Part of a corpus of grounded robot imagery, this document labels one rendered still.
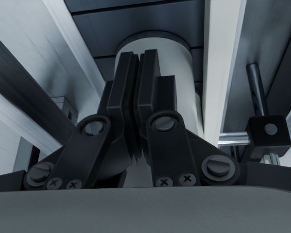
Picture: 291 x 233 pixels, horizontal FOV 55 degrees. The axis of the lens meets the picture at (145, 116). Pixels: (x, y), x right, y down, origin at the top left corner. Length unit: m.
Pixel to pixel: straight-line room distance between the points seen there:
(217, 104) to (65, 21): 0.10
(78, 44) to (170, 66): 0.07
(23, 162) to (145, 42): 0.21
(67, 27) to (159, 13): 0.06
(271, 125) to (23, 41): 0.22
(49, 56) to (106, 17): 0.13
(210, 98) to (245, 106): 0.19
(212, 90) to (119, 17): 0.07
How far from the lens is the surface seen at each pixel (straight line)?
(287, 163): 0.43
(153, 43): 0.17
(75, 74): 0.30
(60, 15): 0.18
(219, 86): 0.16
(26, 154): 0.33
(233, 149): 0.44
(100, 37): 0.18
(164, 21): 0.17
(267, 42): 0.28
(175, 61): 0.16
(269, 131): 0.25
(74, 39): 0.19
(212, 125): 0.21
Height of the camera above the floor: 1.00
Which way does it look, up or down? 28 degrees down
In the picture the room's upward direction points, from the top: 179 degrees counter-clockwise
